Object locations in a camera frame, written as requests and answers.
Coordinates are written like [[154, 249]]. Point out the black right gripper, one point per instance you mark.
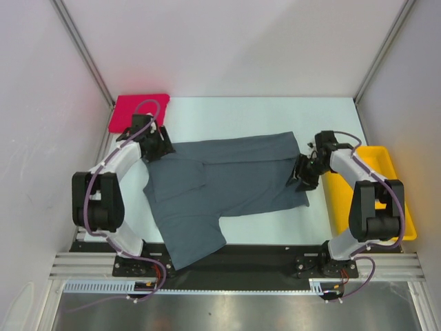
[[304, 171]]

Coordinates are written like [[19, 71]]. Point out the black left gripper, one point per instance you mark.
[[164, 145]]

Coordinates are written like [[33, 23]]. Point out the grey t-shirt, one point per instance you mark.
[[190, 189]]

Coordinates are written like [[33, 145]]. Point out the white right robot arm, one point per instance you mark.
[[377, 210]]

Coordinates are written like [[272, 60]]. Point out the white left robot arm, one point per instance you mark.
[[97, 201]]

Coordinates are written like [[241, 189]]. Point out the folded red t-shirt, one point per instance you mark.
[[129, 104]]

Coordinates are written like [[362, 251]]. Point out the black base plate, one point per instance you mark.
[[235, 268]]

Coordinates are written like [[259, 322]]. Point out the white cable duct right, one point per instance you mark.
[[325, 286]]

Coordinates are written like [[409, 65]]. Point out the white cable duct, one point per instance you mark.
[[109, 287], [325, 286]]

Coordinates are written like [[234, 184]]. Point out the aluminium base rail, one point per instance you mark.
[[99, 265]]

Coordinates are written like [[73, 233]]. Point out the aluminium frame post left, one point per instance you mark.
[[79, 43]]

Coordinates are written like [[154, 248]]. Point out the aluminium frame post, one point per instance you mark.
[[79, 43], [386, 46]]

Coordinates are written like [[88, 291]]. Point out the white cable duct left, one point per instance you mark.
[[109, 287]]

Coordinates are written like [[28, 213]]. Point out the aluminium frame post right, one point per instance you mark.
[[386, 46]]

